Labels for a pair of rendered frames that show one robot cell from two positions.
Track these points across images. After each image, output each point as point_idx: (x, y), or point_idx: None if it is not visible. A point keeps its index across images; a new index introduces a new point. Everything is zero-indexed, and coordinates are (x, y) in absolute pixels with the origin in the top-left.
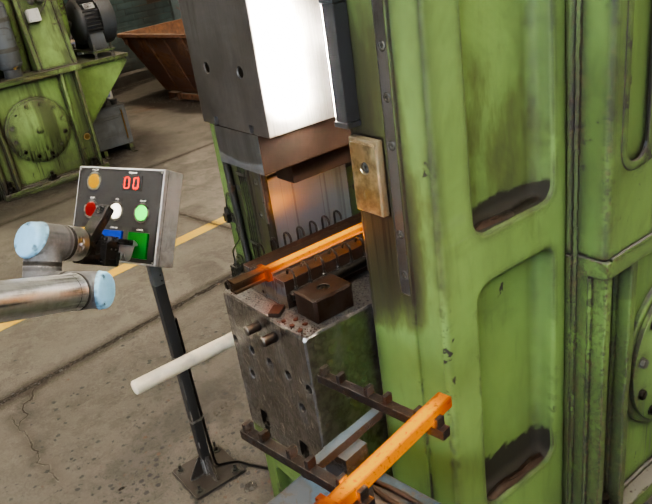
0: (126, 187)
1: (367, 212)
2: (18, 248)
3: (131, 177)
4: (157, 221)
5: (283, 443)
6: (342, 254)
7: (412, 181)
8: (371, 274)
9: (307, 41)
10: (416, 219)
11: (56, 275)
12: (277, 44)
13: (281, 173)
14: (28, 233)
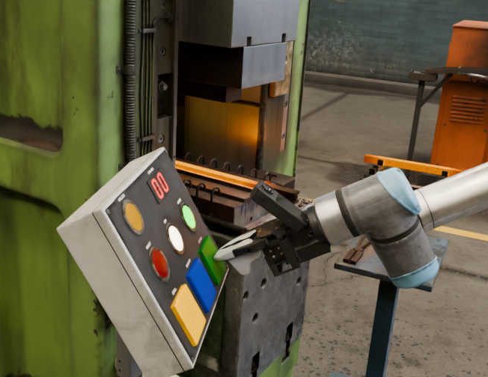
0: (162, 195)
1: (270, 99)
2: (418, 203)
3: (155, 177)
4: (200, 215)
5: (269, 362)
6: (218, 168)
7: (295, 60)
8: (264, 153)
9: None
10: (293, 87)
11: (437, 182)
12: None
13: (231, 95)
14: (406, 179)
